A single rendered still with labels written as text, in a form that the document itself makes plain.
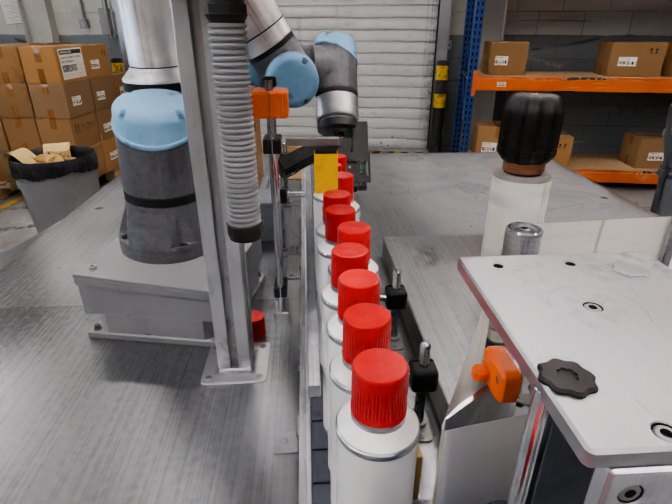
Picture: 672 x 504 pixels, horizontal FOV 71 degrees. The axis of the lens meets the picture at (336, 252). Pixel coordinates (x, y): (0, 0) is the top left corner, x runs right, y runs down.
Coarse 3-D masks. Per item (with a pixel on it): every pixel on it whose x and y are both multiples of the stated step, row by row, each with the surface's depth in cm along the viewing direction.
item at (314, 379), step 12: (312, 216) 83; (312, 228) 77; (312, 240) 73; (312, 252) 69; (312, 264) 66; (312, 276) 62; (312, 288) 60; (312, 300) 57; (312, 312) 55; (312, 324) 52; (312, 336) 50; (312, 348) 48; (312, 360) 47; (312, 372) 45; (312, 384) 44; (312, 396) 44
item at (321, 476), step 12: (312, 168) 141; (312, 180) 130; (312, 192) 120; (312, 204) 112; (312, 408) 52; (312, 420) 50; (312, 432) 49; (324, 432) 49; (312, 444) 48; (324, 444) 48; (312, 456) 46; (324, 456) 46; (324, 468) 45; (324, 480) 44; (324, 492) 43
